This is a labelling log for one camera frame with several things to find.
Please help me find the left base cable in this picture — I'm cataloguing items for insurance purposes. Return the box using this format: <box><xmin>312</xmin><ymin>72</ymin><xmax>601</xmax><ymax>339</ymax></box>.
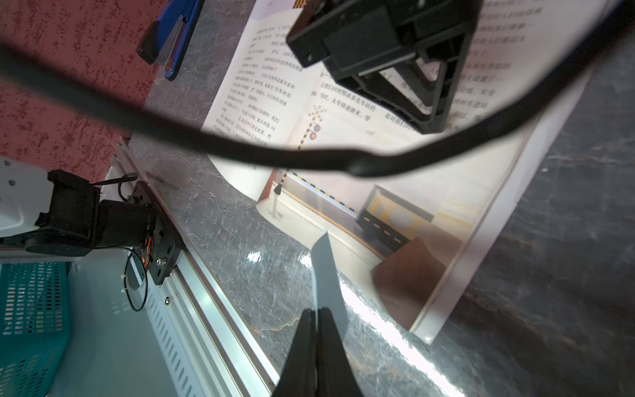
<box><xmin>121</xmin><ymin>245</ymin><xmax>150</xmax><ymax>314</ymax></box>

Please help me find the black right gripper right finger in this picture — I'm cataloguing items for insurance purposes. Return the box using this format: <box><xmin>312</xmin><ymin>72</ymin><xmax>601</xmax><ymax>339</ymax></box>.
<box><xmin>316</xmin><ymin>309</ymin><xmax>363</xmax><ymax>397</ymax></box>

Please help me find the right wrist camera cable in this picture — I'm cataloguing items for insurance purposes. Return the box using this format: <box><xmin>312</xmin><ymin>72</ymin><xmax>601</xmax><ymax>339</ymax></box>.
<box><xmin>0</xmin><ymin>0</ymin><xmax>635</xmax><ymax>179</ymax></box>

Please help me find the aluminium front rail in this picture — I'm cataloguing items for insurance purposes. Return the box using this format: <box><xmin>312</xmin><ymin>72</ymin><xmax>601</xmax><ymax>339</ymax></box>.
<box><xmin>113</xmin><ymin>144</ymin><xmax>279</xmax><ymax>396</ymax></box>

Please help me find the green plastic basket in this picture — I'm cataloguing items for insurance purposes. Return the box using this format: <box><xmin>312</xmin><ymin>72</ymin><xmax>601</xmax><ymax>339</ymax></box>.
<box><xmin>1</xmin><ymin>261</ymin><xmax>71</xmax><ymax>396</ymax></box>

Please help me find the illustrated book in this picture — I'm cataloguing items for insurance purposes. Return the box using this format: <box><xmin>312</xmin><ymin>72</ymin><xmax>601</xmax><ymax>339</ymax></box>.
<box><xmin>200</xmin><ymin>0</ymin><xmax>611</xmax><ymax>344</ymax></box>

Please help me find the blue handled tool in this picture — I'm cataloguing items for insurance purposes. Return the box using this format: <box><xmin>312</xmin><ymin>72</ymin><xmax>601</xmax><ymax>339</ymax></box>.
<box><xmin>137</xmin><ymin>0</ymin><xmax>205</xmax><ymax>81</ymax></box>

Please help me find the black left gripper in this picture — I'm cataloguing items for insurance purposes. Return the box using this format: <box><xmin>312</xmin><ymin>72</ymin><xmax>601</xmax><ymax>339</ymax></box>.
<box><xmin>286</xmin><ymin>1</ymin><xmax>483</xmax><ymax>134</ymax></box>

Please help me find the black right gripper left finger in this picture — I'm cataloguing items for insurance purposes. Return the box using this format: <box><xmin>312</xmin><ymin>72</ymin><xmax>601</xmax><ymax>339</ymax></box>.
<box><xmin>272</xmin><ymin>309</ymin><xmax>318</xmax><ymax>397</ymax></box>

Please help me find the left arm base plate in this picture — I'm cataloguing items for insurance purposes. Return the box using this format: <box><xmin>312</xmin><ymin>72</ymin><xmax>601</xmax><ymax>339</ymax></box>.
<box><xmin>132</xmin><ymin>181</ymin><xmax>185</xmax><ymax>286</ymax></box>

